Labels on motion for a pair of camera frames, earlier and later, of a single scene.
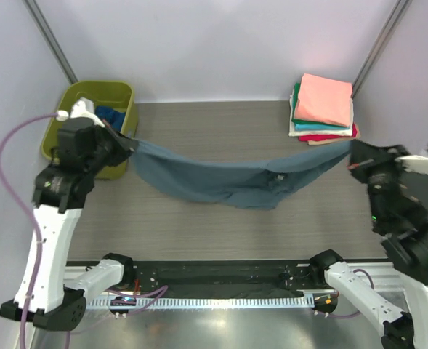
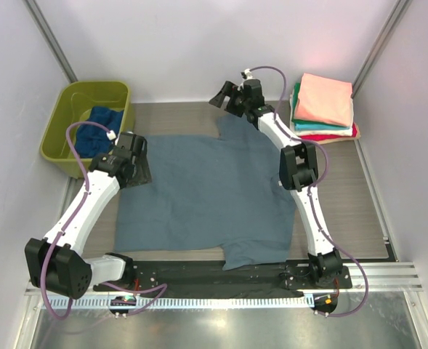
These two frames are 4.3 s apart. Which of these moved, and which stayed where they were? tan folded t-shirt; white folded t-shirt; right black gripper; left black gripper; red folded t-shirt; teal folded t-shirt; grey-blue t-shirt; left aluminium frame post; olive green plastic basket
Moved: left black gripper; grey-blue t-shirt; right black gripper
Stayed: red folded t-shirt; tan folded t-shirt; white folded t-shirt; teal folded t-shirt; olive green plastic basket; left aluminium frame post
